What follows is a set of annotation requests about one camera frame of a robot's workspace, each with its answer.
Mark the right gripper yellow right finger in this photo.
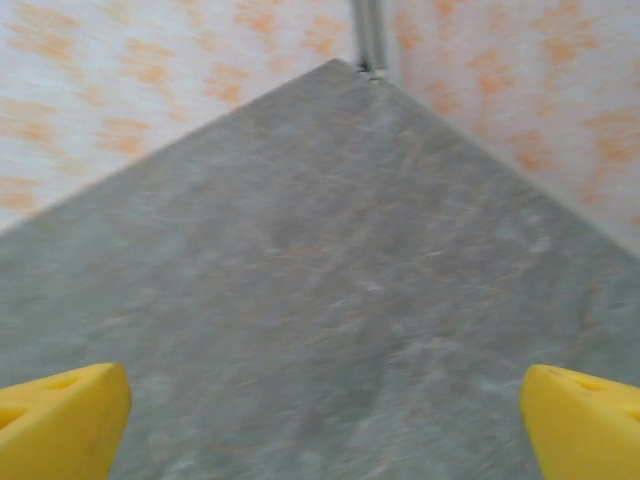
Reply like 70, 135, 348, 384
519, 363, 640, 480

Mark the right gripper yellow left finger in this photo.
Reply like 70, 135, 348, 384
0, 362, 132, 480

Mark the aluminium frame post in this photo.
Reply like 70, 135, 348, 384
352, 0, 390, 84

